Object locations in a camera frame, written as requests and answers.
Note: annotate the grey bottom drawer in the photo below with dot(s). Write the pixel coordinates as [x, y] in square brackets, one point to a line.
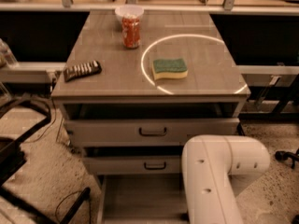
[154, 199]

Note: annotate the grey drawer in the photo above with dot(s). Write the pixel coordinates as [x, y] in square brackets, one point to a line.
[143, 132]
[129, 165]
[154, 199]

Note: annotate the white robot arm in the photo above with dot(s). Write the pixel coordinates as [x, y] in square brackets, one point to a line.
[215, 169]

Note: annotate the grey wooden drawer cabinet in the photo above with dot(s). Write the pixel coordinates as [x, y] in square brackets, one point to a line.
[126, 88]

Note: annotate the grey top drawer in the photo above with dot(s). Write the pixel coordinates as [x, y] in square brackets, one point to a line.
[143, 132]

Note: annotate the grey middle drawer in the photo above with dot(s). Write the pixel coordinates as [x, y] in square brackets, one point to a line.
[129, 165]

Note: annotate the green yellow sponge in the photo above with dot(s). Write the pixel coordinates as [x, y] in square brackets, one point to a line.
[169, 69]

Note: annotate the dark snack bar packet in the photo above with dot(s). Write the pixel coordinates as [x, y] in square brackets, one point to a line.
[82, 70]

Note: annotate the orange soda can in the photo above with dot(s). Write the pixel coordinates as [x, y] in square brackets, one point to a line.
[130, 31]

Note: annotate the white bowl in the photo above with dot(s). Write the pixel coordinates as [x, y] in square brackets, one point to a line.
[129, 9]

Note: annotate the black chair caster base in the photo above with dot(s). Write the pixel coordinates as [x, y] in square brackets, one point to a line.
[284, 155]

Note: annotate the clear plastic water bottle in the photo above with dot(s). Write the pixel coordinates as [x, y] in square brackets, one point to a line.
[8, 54]

